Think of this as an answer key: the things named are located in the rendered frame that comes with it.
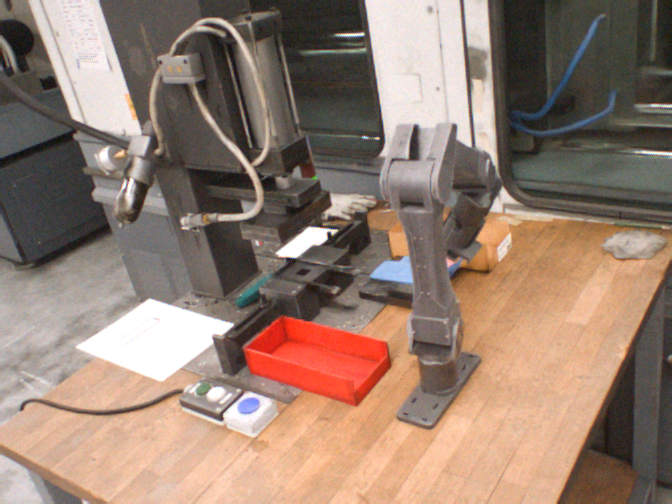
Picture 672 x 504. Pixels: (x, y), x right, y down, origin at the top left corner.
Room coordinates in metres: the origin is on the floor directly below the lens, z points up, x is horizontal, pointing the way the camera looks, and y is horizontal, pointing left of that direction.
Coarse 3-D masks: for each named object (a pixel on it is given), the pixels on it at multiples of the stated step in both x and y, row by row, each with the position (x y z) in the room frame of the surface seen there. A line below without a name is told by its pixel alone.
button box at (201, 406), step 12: (216, 384) 1.02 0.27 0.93; (168, 396) 1.04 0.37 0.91; (180, 396) 1.00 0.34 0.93; (192, 396) 1.00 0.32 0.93; (204, 396) 0.99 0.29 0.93; (228, 396) 0.97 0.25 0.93; (240, 396) 0.98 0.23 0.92; (24, 408) 1.17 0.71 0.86; (72, 408) 1.06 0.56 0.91; (84, 408) 1.06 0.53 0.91; (120, 408) 1.03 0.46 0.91; (132, 408) 1.03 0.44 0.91; (192, 408) 0.98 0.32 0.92; (204, 408) 0.96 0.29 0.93; (216, 408) 0.95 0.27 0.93; (228, 408) 0.95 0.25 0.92; (216, 420) 0.95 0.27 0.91
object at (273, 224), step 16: (224, 176) 1.43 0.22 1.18; (240, 176) 1.42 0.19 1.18; (272, 176) 1.28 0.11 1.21; (288, 176) 1.28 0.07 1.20; (208, 192) 1.39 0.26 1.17; (224, 192) 1.36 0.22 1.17; (240, 192) 1.33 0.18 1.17; (272, 192) 1.27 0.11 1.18; (288, 192) 1.25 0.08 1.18; (304, 192) 1.25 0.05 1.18; (320, 192) 1.32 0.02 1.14; (272, 208) 1.26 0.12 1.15; (288, 208) 1.25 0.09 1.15; (304, 208) 1.26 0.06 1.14; (320, 208) 1.29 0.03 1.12; (240, 224) 1.25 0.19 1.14; (256, 224) 1.22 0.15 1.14; (272, 224) 1.21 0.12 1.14; (288, 224) 1.21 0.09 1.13; (304, 224) 1.25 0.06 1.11; (256, 240) 1.23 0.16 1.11; (272, 240) 1.20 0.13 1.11
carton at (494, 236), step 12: (444, 216) 1.46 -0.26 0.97; (396, 228) 1.45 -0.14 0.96; (492, 228) 1.38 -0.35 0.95; (504, 228) 1.36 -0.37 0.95; (396, 240) 1.41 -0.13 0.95; (480, 240) 1.40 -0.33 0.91; (492, 240) 1.38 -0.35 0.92; (504, 240) 1.34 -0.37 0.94; (396, 252) 1.41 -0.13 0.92; (408, 252) 1.39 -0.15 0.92; (480, 252) 1.28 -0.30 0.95; (492, 252) 1.35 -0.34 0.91; (504, 252) 1.33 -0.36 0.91; (468, 264) 1.30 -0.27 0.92; (480, 264) 1.28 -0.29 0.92; (492, 264) 1.28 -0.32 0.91
